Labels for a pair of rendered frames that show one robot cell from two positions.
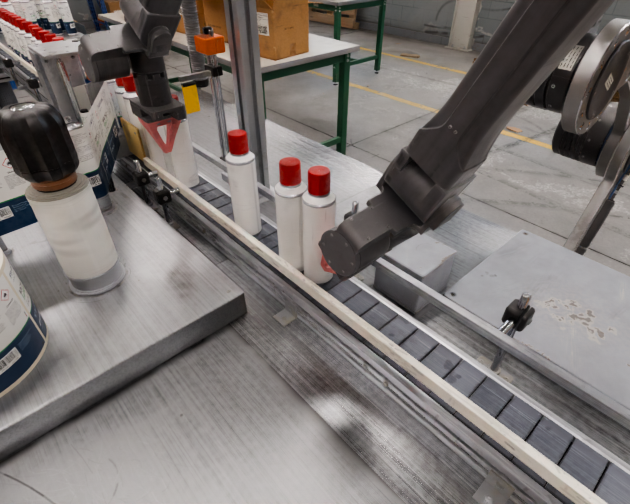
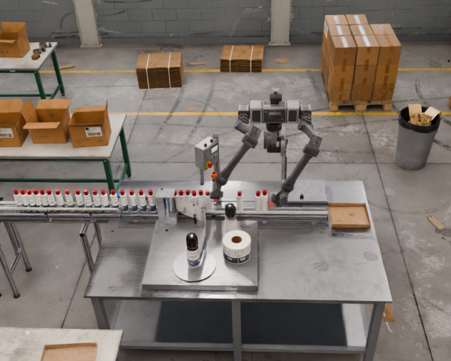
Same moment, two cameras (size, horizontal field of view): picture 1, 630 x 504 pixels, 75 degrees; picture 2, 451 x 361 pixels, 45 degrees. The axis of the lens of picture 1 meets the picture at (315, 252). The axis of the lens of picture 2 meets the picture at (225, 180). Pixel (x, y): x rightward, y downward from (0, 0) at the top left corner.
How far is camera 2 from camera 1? 377 cm
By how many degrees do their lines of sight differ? 34
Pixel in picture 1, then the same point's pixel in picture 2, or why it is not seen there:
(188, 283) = (247, 225)
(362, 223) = (285, 195)
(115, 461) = (270, 250)
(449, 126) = (293, 179)
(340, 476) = (296, 232)
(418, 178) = (288, 185)
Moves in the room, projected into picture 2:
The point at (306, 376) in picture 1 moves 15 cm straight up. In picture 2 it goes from (278, 226) to (279, 211)
